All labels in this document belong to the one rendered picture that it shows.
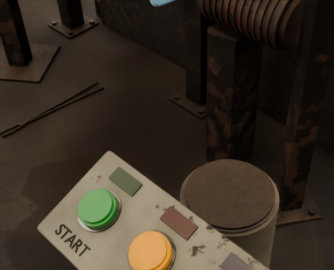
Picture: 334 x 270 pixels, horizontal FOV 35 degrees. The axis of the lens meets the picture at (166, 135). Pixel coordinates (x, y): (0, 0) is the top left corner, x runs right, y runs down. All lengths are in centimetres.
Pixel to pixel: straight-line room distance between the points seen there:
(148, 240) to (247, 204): 18
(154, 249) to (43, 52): 142
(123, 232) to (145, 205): 3
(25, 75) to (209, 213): 122
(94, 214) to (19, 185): 90
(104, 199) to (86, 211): 2
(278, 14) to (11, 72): 103
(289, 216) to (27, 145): 73
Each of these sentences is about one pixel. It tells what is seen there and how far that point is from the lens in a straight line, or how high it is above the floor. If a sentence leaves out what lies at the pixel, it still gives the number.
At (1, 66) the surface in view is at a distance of 183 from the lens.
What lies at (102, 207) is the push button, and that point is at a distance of 52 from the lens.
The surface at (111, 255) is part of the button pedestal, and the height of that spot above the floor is 59.
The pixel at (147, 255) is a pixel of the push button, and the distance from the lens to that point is 48.
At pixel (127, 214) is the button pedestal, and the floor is 60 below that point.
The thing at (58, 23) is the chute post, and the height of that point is 1.
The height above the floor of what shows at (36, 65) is 1.
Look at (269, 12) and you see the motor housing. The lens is 100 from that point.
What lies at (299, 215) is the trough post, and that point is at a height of 1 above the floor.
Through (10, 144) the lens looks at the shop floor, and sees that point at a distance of 154.
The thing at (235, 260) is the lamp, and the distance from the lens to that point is 47.
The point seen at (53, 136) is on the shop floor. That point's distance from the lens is 152.
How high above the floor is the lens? 101
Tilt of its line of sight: 43 degrees down
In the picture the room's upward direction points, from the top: 3 degrees counter-clockwise
